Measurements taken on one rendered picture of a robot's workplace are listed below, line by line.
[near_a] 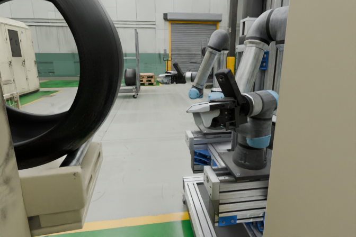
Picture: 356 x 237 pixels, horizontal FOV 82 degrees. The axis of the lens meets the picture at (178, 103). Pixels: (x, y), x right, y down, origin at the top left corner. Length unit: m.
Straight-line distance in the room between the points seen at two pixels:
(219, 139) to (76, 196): 1.05
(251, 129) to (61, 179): 0.56
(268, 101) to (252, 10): 0.58
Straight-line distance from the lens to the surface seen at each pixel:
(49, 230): 0.63
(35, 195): 0.56
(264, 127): 0.72
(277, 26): 0.82
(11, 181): 0.52
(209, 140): 1.40
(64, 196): 0.55
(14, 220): 0.55
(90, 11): 0.55
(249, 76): 0.82
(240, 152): 0.96
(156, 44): 11.68
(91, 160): 0.73
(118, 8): 12.06
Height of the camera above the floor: 1.19
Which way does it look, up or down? 13 degrees down
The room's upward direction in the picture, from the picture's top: straight up
